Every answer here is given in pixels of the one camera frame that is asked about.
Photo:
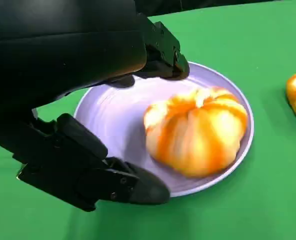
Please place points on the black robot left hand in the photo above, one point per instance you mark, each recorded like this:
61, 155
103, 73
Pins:
62, 50

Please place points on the green table cloth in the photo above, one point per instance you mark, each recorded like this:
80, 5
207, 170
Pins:
238, 212

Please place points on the black backdrop curtain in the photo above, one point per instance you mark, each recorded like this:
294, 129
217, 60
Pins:
175, 5

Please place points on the lilac plate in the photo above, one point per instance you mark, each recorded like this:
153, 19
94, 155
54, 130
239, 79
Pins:
117, 120

